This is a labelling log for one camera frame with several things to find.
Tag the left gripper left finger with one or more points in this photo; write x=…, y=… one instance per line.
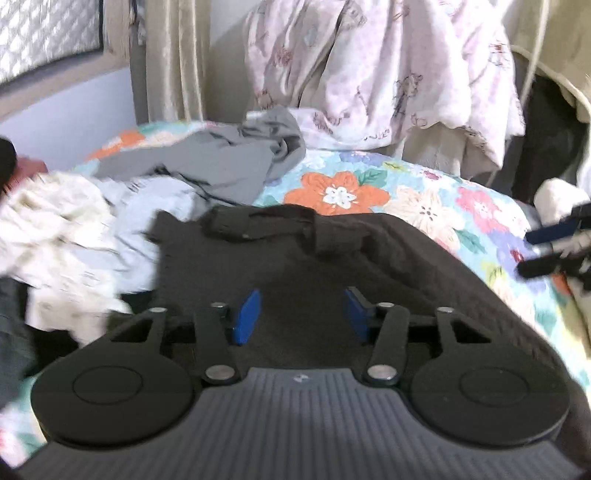
x=218, y=327

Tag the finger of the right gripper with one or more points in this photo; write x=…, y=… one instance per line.
x=557, y=231
x=545, y=265

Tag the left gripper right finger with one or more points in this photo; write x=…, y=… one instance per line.
x=385, y=327

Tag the dark brown knit sweater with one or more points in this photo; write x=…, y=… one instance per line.
x=301, y=263

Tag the floral quilted bedspread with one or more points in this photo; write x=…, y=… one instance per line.
x=480, y=227

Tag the light blue sweatshirt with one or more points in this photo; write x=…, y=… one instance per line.
x=134, y=205

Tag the grey t-shirt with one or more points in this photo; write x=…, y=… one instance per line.
x=232, y=162

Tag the cream white printed garment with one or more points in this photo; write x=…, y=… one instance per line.
x=56, y=237

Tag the dark grey-green garment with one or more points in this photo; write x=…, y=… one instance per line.
x=16, y=347

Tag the beige hanging garment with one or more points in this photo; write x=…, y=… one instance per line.
x=565, y=49

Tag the pink floral blanket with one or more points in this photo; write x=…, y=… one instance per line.
x=361, y=75

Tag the red pillow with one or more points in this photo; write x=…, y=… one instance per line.
x=26, y=168

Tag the black garment on pillow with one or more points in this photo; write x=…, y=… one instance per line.
x=8, y=160

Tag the beige satin curtain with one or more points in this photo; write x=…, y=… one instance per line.
x=177, y=45

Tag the silver quilted window cover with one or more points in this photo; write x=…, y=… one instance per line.
x=38, y=33

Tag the grey window frame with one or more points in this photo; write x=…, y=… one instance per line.
x=119, y=26

